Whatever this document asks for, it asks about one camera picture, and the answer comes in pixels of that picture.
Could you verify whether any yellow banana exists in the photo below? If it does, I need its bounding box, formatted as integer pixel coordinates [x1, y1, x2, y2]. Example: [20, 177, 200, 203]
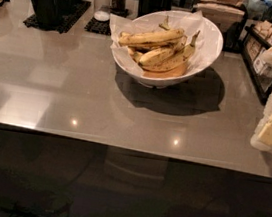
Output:
[118, 28, 184, 46]
[138, 46, 174, 66]

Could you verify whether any white paper bowl liner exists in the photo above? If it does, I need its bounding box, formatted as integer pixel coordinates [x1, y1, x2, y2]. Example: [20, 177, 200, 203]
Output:
[102, 0, 226, 88]

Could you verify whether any bottom brown banana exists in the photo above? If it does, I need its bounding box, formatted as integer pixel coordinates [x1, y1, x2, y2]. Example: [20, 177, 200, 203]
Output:
[143, 62, 188, 79]

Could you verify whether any right curved spotted banana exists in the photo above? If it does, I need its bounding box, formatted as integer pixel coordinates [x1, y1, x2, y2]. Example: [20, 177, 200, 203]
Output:
[139, 31, 199, 72]

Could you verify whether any white ceramic bowl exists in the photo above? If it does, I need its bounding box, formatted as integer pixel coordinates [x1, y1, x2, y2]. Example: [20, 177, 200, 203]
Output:
[106, 1, 228, 97]

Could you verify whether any small left banana piece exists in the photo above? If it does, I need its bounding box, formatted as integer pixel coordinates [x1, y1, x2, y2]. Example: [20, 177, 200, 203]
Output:
[127, 47, 143, 63]

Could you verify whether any black condiment packet rack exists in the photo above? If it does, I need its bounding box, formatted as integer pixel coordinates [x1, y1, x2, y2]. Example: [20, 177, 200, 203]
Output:
[241, 23, 272, 104]

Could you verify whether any black napkin holder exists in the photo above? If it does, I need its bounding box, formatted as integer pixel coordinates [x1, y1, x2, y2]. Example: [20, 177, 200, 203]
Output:
[192, 0, 248, 51]

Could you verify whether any small black rubber mat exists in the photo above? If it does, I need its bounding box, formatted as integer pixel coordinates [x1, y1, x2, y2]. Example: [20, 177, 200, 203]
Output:
[83, 3, 131, 39]

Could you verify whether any black rubber mat left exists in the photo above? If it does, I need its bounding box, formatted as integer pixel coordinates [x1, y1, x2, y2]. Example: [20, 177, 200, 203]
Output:
[23, 0, 91, 33]

